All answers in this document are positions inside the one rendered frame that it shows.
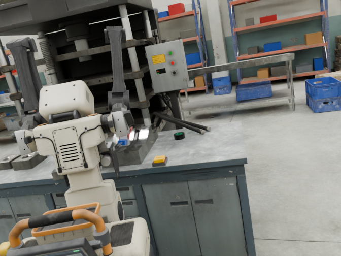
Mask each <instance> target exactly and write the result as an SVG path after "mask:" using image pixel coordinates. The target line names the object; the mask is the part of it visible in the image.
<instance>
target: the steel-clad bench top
mask: <svg viewBox="0 0 341 256"><path fill-rule="evenodd" d="M205 126H208V127H210V128H211V129H210V131H206V130H203V131H204V134H203V135H202V134H200V133H197V132H194V131H192V130H189V129H178V130H170V131H162V132H158V138H157V140H156V141H155V143H154V145H153V146H152V148H151V149H150V151H149V153H148V154H147V156H146V157H145V159H144V161H143V162H142V164H139V165H129V166H120V167H119V171H120V172H121V171H131V170H140V169H150V168H160V167H169V166H179V165H189V164H199V163H208V162H218V161H227V160H233V159H243V158H247V154H246V149H245V143H244V136H243V130H242V124H241V121H236V122H229V123H221V124H214V125H205ZM201 130H202V129H201ZM177 132H184V133H185V138H184V139H182V140H175V139H174V134H175V133H177ZM161 155H165V157H167V158H168V161H167V163H166V165H165V166H157V167H153V166H152V163H153V160H154V158H155V157H156V156H161ZM54 168H55V162H54V158H53V155H47V158H46V159H45V160H44V161H42V162H41V163H39V164H38V165H37V166H35V167H34V168H32V169H27V170H19V171H14V169H13V168H12V169H8V170H0V184H6V183H15V182H25V181H35V180H44V179H53V177H52V174H51V172H52V171H53V169H54ZM100 171H101V174H102V173H112V172H115V170H114V167H111V168H102V166H100Z"/></svg>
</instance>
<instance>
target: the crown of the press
mask: <svg viewBox="0 0 341 256"><path fill-rule="evenodd" d="M124 4H125V5H126V9H127V13H128V15H131V14H135V13H140V12H142V11H143V10H147V11H149V10H153V6H152V1H151V0H18V1H14V2H10V3H6V4H3V5H0V36H24V35H38V33H37V32H41V31H43V32H44V34H47V33H52V32H55V31H59V30H64V29H65V31H66V35H67V42H73V41H74V42H75V46H76V50H77V51H81V50H86V49H89V45H88V41H87V39H90V38H93V34H91V31H90V27H89V24H92V23H95V22H100V21H104V20H109V19H113V18H117V17H120V12H119V8H118V6H119V5H124ZM88 60H92V56H91V55H88V56H83V57H79V61H80V62H83V61H88Z"/></svg>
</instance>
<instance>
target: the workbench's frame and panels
mask: <svg viewBox="0 0 341 256"><path fill-rule="evenodd" d="M247 163H248V162H247V158H243V159H233V160H227V161H218V162H208V163H199V164H189V165H179V166H169V167H160V168H150V169H140V170H131V171H121V172H119V175H118V178H116V174H115V172H112V173H102V174H101V176H102V179H103V180H105V179H113V180H114V183H115V188H116V191H118V192H119V193H120V197H121V202H122V206H123V211H124V220H128V219H133V218H139V217H141V218H143V219H144V220H145V221H146V223H147V226H148V230H149V234H150V244H151V245H152V247H153V251H154V255H155V256H256V250H255V242H254V235H253V227H252V220H251V212H250V204H249V197H248V189H247V182H246V174H245V166H244V164H247ZM69 188H70V185H69V186H68V187H66V184H65V181H64V179H59V180H53V179H44V180H35V181H25V182H15V183H6V184H0V245H1V244H2V243H4V242H9V233H10V231H11V230H12V228H13V227H14V226H15V225H16V223H18V222H19V221H21V220H23V219H28V218H31V217H35V216H41V215H43V214H44V213H45V212H47V211H50V210H55V209H61V208H66V207H67V203H66V199H65V195H64V194H65V192H66V191H67V190H68V189H69Z"/></svg>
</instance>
